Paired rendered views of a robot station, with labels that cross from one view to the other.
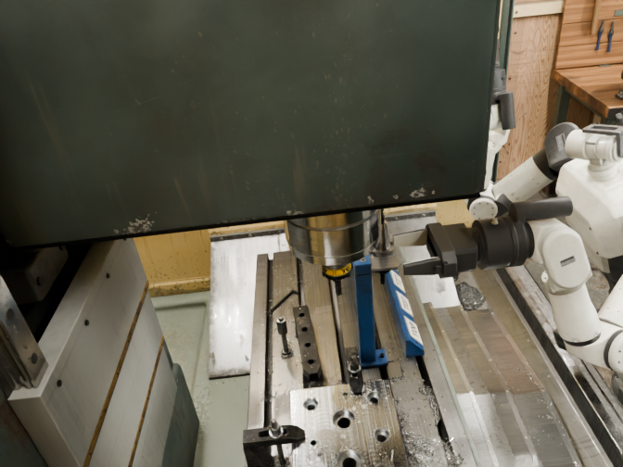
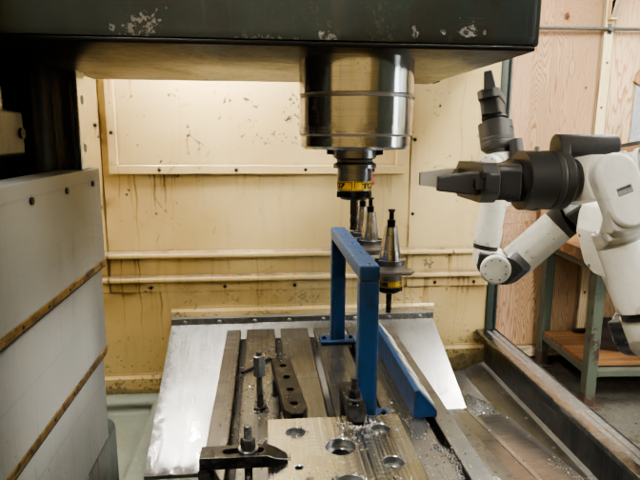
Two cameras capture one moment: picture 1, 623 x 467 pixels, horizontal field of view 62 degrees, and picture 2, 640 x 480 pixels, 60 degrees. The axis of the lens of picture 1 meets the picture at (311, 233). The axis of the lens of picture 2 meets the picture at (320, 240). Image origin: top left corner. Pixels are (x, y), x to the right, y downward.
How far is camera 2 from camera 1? 48 cm
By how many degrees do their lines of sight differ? 23
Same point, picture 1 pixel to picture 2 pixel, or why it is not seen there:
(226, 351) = (172, 446)
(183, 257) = (133, 343)
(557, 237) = (610, 159)
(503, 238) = (550, 160)
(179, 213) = (193, 13)
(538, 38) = not seen: hidden behind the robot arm
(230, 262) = (191, 348)
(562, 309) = (621, 269)
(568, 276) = (628, 210)
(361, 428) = (365, 455)
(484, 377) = (510, 468)
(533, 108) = not seen: hidden behind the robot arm
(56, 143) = not seen: outside the picture
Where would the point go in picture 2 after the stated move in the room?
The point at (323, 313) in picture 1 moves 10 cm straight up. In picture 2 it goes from (307, 378) to (307, 338)
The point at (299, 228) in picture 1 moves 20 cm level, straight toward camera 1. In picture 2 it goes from (323, 96) to (352, 82)
